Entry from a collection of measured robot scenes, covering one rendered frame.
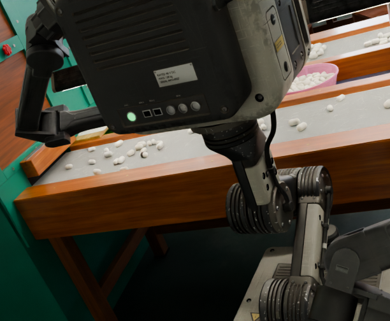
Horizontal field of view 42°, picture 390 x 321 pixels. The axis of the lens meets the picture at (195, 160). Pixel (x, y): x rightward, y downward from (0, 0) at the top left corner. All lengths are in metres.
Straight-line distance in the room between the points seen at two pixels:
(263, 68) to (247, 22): 0.07
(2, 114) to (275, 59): 1.42
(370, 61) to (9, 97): 1.41
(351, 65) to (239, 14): 1.40
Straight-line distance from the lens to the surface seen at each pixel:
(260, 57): 0.76
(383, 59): 2.11
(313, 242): 1.21
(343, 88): 1.80
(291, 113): 1.79
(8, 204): 1.96
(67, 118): 1.43
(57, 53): 1.10
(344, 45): 2.35
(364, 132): 1.47
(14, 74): 2.14
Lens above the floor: 1.42
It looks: 24 degrees down
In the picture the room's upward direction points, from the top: 21 degrees counter-clockwise
